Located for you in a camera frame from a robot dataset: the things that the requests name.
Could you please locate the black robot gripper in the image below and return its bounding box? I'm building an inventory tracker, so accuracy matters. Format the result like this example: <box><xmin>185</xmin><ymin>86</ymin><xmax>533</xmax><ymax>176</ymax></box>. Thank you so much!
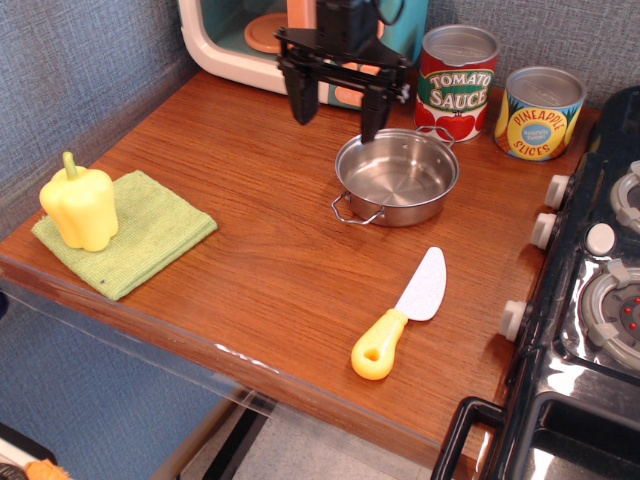
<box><xmin>275</xmin><ymin>1</ymin><xmax>411</xmax><ymax>143</ymax></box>

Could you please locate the small stainless steel pot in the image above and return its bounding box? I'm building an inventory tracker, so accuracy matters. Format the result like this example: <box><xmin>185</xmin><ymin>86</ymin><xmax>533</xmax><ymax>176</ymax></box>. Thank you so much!
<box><xmin>331</xmin><ymin>126</ymin><xmax>460</xmax><ymax>227</ymax></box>

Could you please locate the orange microwave turntable plate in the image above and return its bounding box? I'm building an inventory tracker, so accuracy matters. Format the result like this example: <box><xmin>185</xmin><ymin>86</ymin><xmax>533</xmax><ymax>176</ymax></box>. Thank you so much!
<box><xmin>244</xmin><ymin>12</ymin><xmax>288</xmax><ymax>54</ymax></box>

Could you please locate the toy microwave teal and cream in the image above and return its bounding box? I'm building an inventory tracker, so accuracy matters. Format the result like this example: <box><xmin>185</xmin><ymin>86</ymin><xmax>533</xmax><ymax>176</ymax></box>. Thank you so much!
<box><xmin>178</xmin><ymin>0</ymin><xmax>428</xmax><ymax>94</ymax></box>

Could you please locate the green folded cloth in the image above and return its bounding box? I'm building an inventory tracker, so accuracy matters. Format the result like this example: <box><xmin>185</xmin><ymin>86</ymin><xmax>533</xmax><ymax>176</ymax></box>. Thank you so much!
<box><xmin>32</xmin><ymin>171</ymin><xmax>218</xmax><ymax>301</ymax></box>

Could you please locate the tomato sauce can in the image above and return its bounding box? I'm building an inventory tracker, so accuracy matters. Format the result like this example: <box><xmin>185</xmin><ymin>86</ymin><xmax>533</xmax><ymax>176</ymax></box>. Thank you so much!
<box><xmin>414</xmin><ymin>24</ymin><xmax>501</xmax><ymax>144</ymax></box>

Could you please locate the pineapple slices can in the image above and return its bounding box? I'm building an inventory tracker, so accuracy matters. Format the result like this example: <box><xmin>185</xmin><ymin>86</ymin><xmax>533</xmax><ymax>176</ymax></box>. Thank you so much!
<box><xmin>494</xmin><ymin>66</ymin><xmax>587</xmax><ymax>162</ymax></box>

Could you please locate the grey stove knob upper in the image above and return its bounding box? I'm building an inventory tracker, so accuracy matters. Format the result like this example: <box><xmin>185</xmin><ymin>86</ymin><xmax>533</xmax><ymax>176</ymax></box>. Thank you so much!
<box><xmin>544</xmin><ymin>175</ymin><xmax>571</xmax><ymax>210</ymax></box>

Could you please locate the grey stove knob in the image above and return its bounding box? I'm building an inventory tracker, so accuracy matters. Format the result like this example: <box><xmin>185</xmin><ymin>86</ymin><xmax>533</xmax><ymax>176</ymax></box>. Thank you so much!
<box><xmin>498</xmin><ymin>300</ymin><xmax>527</xmax><ymax>342</ymax></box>
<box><xmin>530</xmin><ymin>213</ymin><xmax>557</xmax><ymax>250</ymax></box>
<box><xmin>544</xmin><ymin>175</ymin><xmax>571</xmax><ymax>210</ymax></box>

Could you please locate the grey stove knob middle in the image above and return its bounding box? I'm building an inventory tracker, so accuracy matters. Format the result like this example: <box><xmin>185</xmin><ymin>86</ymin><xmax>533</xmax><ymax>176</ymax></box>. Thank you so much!
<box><xmin>530</xmin><ymin>213</ymin><xmax>557</xmax><ymax>250</ymax></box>

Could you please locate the yellow toy bell pepper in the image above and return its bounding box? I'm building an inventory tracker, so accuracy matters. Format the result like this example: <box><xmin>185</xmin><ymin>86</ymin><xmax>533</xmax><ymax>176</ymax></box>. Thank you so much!
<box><xmin>39</xmin><ymin>151</ymin><xmax>119</xmax><ymax>252</ymax></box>

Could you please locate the grey stove knob lower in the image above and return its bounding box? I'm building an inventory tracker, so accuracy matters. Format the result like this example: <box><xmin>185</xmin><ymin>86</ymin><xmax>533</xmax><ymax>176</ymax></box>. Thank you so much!
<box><xmin>498</xmin><ymin>300</ymin><xmax>527</xmax><ymax>342</ymax></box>

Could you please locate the black toy stove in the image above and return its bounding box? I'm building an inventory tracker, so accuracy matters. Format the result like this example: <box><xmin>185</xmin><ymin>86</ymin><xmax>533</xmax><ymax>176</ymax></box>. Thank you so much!
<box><xmin>432</xmin><ymin>87</ymin><xmax>639</xmax><ymax>479</ymax></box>

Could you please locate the orange object at corner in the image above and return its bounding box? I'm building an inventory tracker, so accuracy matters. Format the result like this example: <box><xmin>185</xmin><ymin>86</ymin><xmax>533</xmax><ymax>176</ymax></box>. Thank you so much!
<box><xmin>23</xmin><ymin>459</ymin><xmax>71</xmax><ymax>480</ymax></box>

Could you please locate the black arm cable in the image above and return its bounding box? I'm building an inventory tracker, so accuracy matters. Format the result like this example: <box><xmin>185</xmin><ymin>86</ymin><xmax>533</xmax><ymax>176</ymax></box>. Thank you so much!
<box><xmin>369</xmin><ymin>0</ymin><xmax>407</xmax><ymax>27</ymax></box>

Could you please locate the toy knife yellow handle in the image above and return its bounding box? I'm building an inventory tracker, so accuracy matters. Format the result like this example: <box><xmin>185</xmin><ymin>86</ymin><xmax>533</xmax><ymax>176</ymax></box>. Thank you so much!
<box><xmin>351</xmin><ymin>247</ymin><xmax>447</xmax><ymax>381</ymax></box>

